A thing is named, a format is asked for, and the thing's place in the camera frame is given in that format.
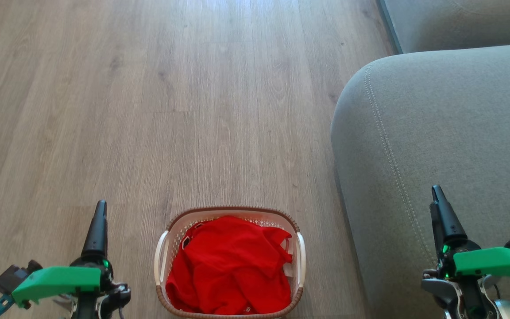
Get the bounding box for grey fabric sofa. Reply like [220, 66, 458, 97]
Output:
[330, 43, 510, 319]

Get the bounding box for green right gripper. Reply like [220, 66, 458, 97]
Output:
[430, 185, 510, 285]

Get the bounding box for white brown-rimmed laundry basket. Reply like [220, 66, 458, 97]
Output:
[154, 206, 307, 319]

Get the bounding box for red garment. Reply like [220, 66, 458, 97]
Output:
[165, 216, 293, 315]

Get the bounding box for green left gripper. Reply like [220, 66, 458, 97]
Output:
[12, 200, 131, 306]

